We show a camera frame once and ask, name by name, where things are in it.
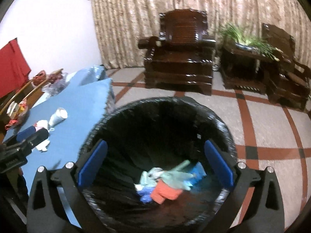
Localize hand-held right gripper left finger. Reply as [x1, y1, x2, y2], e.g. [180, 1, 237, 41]
[26, 139, 108, 233]

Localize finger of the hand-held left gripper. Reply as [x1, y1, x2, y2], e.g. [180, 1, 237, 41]
[22, 128, 49, 151]
[16, 126, 37, 142]

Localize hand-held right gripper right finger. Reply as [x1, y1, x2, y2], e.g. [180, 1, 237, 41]
[204, 139, 285, 233]

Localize blue plastic glove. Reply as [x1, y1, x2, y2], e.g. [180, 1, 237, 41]
[190, 162, 207, 182]

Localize white paper cup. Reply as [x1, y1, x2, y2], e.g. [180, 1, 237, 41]
[48, 107, 68, 128]

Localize pale green rubber glove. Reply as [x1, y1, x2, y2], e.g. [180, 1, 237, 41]
[163, 160, 196, 191]
[140, 167, 168, 186]

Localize orange foam net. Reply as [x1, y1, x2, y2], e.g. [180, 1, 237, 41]
[150, 182, 183, 205]

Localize trash bin with black liner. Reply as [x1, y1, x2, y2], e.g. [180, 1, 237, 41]
[79, 97, 237, 233]

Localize blue plastic bag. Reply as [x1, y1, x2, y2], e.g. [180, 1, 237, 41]
[136, 186, 156, 204]

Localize red candy wrappers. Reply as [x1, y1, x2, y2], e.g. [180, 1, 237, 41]
[5, 119, 20, 130]

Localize glass snack dish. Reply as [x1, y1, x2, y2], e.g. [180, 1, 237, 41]
[5, 101, 31, 130]

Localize white and gold box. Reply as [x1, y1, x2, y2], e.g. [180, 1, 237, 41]
[7, 102, 19, 116]

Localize glass fruit bowl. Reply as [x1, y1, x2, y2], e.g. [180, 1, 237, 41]
[42, 71, 70, 95]

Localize red cloth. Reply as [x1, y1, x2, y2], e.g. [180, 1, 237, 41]
[0, 38, 31, 98]

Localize light blue tablecloth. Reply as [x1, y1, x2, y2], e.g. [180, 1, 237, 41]
[64, 65, 114, 88]

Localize dark wooden side table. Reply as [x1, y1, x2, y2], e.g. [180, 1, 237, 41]
[220, 40, 280, 95]

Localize dark wooden armchair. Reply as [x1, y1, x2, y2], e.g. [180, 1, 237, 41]
[138, 9, 217, 95]
[261, 23, 311, 112]

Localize potted green plant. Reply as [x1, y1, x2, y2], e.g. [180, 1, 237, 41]
[219, 22, 279, 61]

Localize beige patterned curtain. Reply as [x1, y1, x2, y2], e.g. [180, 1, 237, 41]
[86, 0, 311, 70]

